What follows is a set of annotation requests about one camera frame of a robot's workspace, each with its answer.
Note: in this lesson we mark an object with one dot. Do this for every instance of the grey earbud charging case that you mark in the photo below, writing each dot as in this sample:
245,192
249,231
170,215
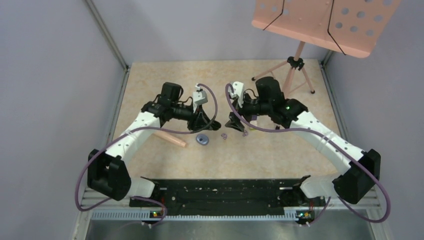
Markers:
202,139

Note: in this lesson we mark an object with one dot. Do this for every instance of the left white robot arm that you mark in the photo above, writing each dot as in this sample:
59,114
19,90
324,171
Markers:
107,169

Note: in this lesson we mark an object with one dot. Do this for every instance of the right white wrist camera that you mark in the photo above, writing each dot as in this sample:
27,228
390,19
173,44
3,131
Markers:
236,90

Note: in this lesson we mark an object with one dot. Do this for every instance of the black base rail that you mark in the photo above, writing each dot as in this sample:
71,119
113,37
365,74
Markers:
231,197

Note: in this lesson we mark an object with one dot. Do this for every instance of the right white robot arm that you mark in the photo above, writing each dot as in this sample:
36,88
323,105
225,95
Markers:
357,169

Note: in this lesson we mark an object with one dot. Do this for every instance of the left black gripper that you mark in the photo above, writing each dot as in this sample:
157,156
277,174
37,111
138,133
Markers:
198,121

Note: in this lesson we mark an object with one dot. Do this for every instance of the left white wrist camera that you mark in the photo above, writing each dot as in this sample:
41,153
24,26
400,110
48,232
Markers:
199,96

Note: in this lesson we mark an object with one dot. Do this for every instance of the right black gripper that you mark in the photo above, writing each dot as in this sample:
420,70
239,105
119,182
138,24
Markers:
235,122

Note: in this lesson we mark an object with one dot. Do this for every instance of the purple and cream block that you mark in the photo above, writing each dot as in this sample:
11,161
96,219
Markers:
253,122

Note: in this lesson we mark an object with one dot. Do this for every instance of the pink tapered wooden leg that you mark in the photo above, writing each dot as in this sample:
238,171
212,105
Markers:
170,138

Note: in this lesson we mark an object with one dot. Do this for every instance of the pink music stand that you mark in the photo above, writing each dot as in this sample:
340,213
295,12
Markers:
350,27

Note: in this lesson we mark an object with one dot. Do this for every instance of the black earbud charging case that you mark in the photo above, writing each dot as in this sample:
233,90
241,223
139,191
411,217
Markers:
215,126

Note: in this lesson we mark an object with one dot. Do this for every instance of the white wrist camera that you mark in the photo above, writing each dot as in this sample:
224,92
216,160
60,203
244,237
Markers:
199,96
236,90

